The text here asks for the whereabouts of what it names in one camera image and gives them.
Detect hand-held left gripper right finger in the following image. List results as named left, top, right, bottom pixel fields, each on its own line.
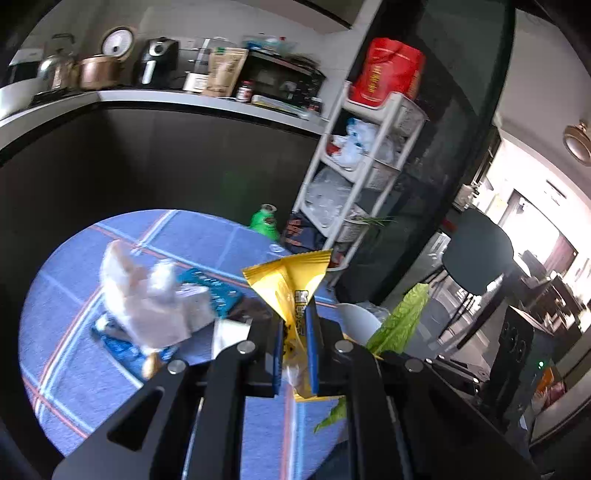
left=305, top=300, right=542, bottom=480

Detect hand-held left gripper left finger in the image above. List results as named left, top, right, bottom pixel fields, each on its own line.
left=52, top=318, right=284, bottom=480

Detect yellow snack wrapper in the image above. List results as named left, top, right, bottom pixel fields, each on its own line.
left=242, top=249, right=347, bottom=402

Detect blue and white packet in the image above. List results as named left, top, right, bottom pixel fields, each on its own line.
left=90, top=316, right=181, bottom=370

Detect white paper piece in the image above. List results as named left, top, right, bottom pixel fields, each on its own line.
left=211, top=318, right=252, bottom=361

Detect teal blister pack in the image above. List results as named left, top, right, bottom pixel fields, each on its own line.
left=175, top=268, right=245, bottom=319

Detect green lettuce leaf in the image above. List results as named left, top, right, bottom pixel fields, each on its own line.
left=314, top=282, right=431, bottom=435

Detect dark blue printed bag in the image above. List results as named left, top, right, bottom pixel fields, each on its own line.
left=281, top=215, right=328, bottom=254

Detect green plastic bottle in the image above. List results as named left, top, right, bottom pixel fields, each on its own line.
left=249, top=204, right=281, bottom=241

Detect white plastic bag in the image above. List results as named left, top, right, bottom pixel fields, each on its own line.
left=99, top=240, right=218, bottom=352

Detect green plant leaves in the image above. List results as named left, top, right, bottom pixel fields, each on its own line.
left=355, top=213, right=394, bottom=228

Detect clear plastic bags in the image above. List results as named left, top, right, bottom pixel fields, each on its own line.
left=307, top=168, right=365, bottom=227

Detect white storage rack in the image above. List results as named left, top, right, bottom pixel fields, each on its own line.
left=292, top=79, right=429, bottom=273

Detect dark green chair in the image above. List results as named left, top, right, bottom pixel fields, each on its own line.
left=416, top=210, right=515, bottom=352

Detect blue plaid tablecloth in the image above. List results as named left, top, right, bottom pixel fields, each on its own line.
left=18, top=209, right=352, bottom=480

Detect black speaker cabinet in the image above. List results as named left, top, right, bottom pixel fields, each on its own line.
left=489, top=307, right=578, bottom=416

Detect white plastic shopping bags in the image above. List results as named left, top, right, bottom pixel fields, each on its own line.
left=329, top=117, right=402, bottom=169

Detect orange snack bag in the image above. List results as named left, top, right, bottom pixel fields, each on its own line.
left=536, top=369, right=567, bottom=408

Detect dark glass door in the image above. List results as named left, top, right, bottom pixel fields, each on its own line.
left=337, top=0, right=515, bottom=305

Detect flat paper box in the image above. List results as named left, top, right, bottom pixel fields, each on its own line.
left=252, top=95, right=308, bottom=118

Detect black toaster oven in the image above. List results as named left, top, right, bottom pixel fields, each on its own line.
left=240, top=51, right=326, bottom=109

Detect white kitchen counter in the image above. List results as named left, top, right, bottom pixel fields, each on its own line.
left=0, top=88, right=328, bottom=153

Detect red bag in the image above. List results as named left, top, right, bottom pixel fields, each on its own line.
left=348, top=38, right=426, bottom=106

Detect brown paper bag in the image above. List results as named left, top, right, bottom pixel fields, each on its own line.
left=202, top=47, right=249, bottom=97

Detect black coffee machine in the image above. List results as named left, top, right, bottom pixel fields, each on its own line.
left=182, top=39, right=213, bottom=93

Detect teal package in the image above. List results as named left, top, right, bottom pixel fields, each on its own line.
left=244, top=35, right=298, bottom=55

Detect black air fryer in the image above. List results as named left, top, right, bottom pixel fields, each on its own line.
left=134, top=38, right=180, bottom=88

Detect copper pot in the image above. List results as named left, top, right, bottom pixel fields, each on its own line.
left=78, top=54, right=125, bottom=90

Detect round ceiling lamp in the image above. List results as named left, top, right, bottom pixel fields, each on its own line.
left=563, top=121, right=591, bottom=167

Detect steel kettle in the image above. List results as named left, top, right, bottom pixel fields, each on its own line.
left=36, top=33, right=79, bottom=93

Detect white basin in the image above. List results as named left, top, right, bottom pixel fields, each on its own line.
left=0, top=83, right=38, bottom=121

